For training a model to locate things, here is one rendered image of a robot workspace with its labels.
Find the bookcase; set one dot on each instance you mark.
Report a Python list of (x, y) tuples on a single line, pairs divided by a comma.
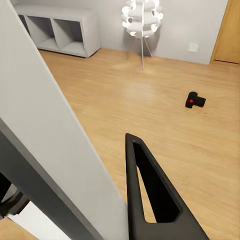
[(34, 17)]

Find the camera tripod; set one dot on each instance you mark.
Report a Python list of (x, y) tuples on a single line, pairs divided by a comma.
[(60, 188)]

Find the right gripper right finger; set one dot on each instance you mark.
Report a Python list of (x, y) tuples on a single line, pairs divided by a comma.
[(174, 219)]

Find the digital camera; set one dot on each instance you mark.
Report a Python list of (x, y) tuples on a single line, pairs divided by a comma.
[(193, 98)]

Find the wall socket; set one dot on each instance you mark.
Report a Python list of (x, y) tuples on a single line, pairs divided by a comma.
[(193, 47)]

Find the door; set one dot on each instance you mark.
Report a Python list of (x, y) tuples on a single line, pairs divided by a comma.
[(227, 45)]

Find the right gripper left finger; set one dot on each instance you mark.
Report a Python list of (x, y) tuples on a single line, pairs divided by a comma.
[(5, 184)]

